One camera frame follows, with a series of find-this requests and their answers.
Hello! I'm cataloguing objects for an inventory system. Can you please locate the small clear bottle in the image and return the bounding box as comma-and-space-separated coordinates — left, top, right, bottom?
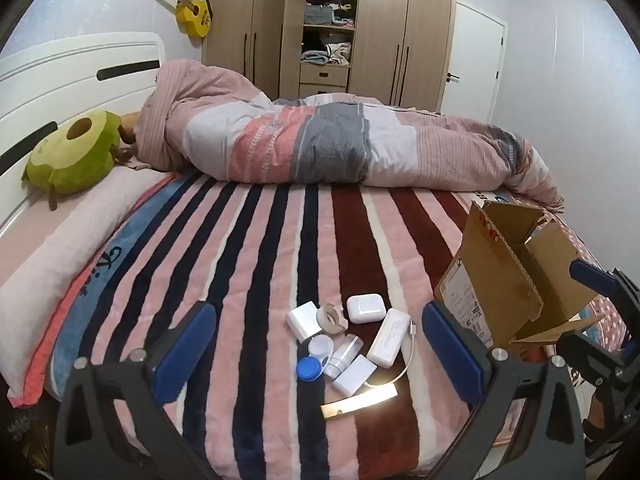
324, 333, 365, 378

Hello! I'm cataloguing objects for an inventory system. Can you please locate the beige tape roll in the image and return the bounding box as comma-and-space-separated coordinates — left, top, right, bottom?
316, 302, 349, 335

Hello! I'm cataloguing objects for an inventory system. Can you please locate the pile of folded clothes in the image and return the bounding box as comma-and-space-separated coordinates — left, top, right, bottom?
301, 30, 355, 67

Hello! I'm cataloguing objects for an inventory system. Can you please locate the white power bank with cable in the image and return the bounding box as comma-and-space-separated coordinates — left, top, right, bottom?
362, 321, 418, 390

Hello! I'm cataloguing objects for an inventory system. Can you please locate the pink grey striped quilt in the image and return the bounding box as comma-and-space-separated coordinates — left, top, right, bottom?
137, 59, 566, 213

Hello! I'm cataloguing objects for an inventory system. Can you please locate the white door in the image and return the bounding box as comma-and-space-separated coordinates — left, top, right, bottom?
440, 2, 508, 123

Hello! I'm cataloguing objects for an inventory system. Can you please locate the brown plush toy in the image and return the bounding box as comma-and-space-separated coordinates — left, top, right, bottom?
116, 112, 151, 171

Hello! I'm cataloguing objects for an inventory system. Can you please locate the small white box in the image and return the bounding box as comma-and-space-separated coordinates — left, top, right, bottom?
332, 354, 377, 396

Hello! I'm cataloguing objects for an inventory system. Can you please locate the white headboard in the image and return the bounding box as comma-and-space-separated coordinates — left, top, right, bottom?
0, 32, 166, 241

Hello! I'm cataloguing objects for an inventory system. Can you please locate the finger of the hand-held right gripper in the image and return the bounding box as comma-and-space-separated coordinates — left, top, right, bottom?
570, 259, 640, 321
557, 332, 626, 387

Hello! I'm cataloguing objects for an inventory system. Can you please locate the blue blanket with orange edge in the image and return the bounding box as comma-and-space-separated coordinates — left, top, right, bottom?
7, 172, 201, 406

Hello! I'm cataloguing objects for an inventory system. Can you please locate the white charger adapter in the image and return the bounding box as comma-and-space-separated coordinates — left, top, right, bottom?
286, 301, 323, 343

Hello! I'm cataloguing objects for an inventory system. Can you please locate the wooden wardrobe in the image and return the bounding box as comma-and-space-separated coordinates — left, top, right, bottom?
202, 0, 458, 111

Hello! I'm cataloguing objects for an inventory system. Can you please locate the white earbuds case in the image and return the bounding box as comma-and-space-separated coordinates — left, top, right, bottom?
346, 294, 387, 324

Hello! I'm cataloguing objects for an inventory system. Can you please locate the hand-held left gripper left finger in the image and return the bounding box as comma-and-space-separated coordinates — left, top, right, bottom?
52, 301, 218, 480

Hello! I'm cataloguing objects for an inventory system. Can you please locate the striped plush blanket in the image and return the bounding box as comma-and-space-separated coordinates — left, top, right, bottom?
45, 170, 566, 480

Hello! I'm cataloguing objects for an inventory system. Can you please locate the long pink pillow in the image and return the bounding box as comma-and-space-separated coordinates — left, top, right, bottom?
0, 162, 176, 406

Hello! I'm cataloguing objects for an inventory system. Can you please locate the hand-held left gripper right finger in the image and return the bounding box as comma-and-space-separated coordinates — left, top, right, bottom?
421, 301, 588, 480

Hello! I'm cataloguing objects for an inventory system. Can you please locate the green avocado plush toy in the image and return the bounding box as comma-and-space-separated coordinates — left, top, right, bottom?
21, 110, 130, 211

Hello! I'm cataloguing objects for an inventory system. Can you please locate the yellow guitar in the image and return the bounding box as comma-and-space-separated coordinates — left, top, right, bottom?
140, 0, 213, 38

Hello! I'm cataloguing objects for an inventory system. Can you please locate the blue white contact lens case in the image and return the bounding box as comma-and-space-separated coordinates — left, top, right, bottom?
296, 335, 335, 382

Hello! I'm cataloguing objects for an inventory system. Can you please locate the brown cardboard box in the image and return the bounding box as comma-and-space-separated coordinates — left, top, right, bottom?
434, 200, 607, 356

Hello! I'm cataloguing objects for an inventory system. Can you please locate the grey storage box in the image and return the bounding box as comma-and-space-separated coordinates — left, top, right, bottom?
303, 4, 335, 26

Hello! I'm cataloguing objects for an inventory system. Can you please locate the gold metal strip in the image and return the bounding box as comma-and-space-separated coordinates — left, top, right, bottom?
320, 384, 399, 420

